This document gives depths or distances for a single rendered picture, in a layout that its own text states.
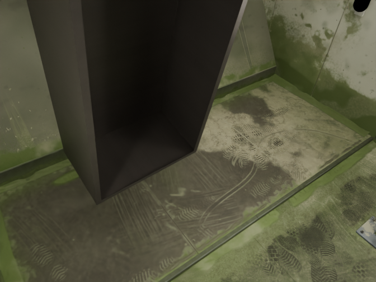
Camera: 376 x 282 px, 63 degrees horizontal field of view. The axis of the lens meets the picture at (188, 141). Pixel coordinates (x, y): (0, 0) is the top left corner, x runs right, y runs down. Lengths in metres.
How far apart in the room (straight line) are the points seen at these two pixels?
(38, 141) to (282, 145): 1.76
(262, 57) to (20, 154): 2.24
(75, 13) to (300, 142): 2.11
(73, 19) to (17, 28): 1.50
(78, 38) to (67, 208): 1.42
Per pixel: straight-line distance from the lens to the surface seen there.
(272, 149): 2.44
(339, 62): 2.87
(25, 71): 2.23
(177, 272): 1.77
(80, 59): 0.84
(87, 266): 1.84
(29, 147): 2.23
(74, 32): 0.79
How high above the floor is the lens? 1.67
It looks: 43 degrees down
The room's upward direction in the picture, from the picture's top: 4 degrees clockwise
